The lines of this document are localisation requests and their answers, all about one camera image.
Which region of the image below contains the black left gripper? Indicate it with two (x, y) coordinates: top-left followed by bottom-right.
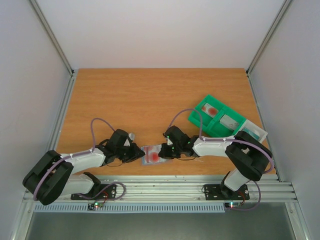
(116, 143), (145, 163)

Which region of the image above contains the red white credit card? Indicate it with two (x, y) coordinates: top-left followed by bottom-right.
(143, 145), (161, 164)

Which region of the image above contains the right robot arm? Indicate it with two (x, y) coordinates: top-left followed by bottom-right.
(158, 126), (274, 200)

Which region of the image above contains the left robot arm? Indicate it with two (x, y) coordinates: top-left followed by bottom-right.
(22, 129), (145, 206)

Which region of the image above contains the red white cards stack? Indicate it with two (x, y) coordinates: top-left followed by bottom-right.
(201, 103), (219, 118)

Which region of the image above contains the teal cards stack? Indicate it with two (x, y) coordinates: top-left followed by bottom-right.
(242, 127), (260, 140)

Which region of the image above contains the green bin far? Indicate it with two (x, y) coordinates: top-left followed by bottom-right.
(195, 94), (225, 136)

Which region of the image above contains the green bin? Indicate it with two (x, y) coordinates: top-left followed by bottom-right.
(209, 106), (246, 138)
(195, 94), (225, 136)

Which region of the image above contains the green bin middle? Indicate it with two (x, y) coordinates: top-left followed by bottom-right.
(209, 106), (246, 138)

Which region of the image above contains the left controller board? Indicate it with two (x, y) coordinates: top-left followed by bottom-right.
(87, 202), (104, 211)

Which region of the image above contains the controller board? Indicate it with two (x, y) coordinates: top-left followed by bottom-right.
(224, 201), (243, 209)
(87, 202), (104, 211)

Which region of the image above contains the right controller board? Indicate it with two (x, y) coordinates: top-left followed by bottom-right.
(224, 201), (243, 209)

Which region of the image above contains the white translucent bin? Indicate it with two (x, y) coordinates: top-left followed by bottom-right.
(239, 119), (268, 144)

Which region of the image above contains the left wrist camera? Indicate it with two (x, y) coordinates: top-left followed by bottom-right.
(128, 132), (136, 141)

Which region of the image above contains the aluminium table edge rail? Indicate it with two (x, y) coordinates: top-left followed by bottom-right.
(23, 174), (298, 203)

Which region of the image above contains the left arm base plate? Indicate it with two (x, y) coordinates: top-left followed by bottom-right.
(70, 184), (117, 201)

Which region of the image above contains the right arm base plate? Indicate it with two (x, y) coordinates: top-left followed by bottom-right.
(201, 184), (250, 201)

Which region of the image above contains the grey slotted cable duct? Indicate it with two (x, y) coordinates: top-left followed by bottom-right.
(33, 202), (225, 214)

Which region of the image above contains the aluminium corner post left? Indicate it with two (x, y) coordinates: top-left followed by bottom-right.
(28, 0), (76, 77)

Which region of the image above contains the aluminium corner post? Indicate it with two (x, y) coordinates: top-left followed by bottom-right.
(28, 0), (76, 77)
(245, 0), (293, 76)

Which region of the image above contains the aluminium corner post right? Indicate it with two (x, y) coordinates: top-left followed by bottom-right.
(245, 0), (293, 76)

